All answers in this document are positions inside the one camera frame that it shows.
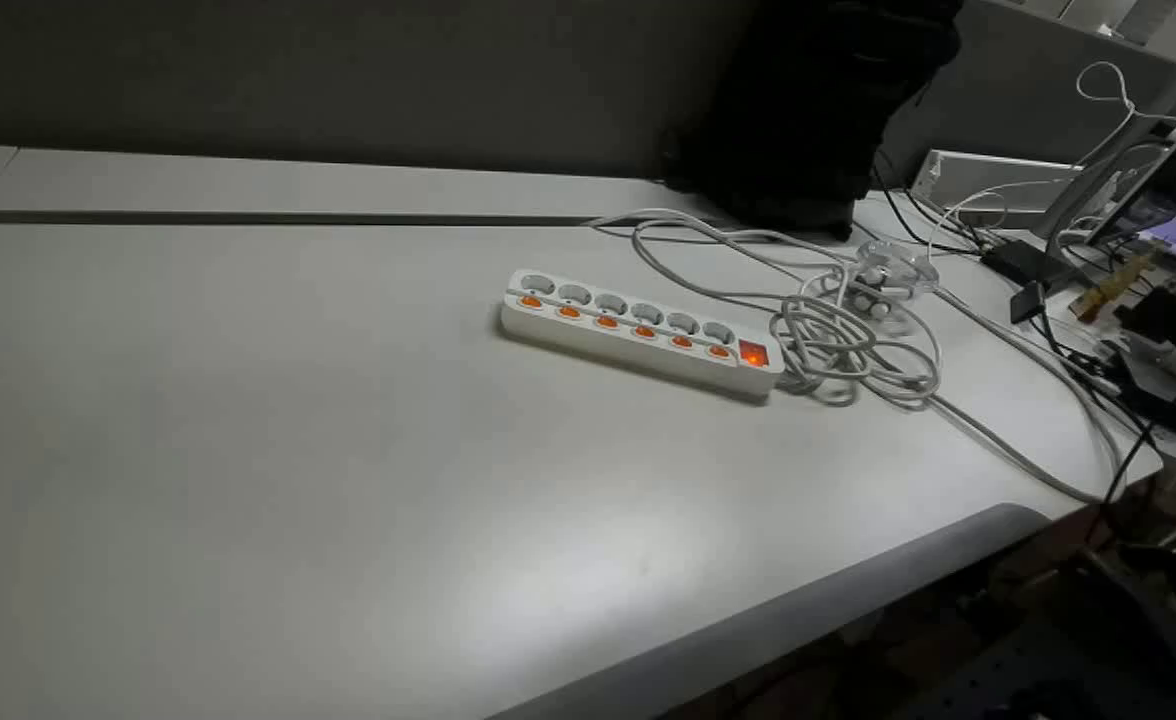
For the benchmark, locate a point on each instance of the white six-socket power strip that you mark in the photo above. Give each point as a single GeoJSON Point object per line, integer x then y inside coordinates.
{"type": "Point", "coordinates": [642, 347]}

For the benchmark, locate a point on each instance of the black bulky fabric bag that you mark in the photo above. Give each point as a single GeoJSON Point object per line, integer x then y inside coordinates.
{"type": "Point", "coordinates": [813, 107]}

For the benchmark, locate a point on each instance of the open laptop computer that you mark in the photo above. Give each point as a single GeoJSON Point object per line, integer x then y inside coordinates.
{"type": "Point", "coordinates": [1169, 174]}

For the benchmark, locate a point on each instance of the black clamp device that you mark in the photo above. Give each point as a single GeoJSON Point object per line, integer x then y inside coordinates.
{"type": "Point", "coordinates": [1169, 364]}

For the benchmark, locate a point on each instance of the clear plastic tape dispenser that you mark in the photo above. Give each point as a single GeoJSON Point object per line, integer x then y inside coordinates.
{"type": "Point", "coordinates": [885, 274]}

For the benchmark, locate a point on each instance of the yellow wooden piece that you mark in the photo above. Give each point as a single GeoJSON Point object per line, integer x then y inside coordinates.
{"type": "Point", "coordinates": [1114, 281]}

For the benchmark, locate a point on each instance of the white flat box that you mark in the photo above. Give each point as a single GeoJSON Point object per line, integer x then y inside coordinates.
{"type": "Point", "coordinates": [992, 181]}

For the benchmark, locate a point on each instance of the small black adapter box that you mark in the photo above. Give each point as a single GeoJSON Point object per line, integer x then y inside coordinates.
{"type": "Point", "coordinates": [1028, 262]}

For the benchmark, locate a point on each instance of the black stand under table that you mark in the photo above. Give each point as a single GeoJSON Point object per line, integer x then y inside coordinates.
{"type": "Point", "coordinates": [1123, 627]}

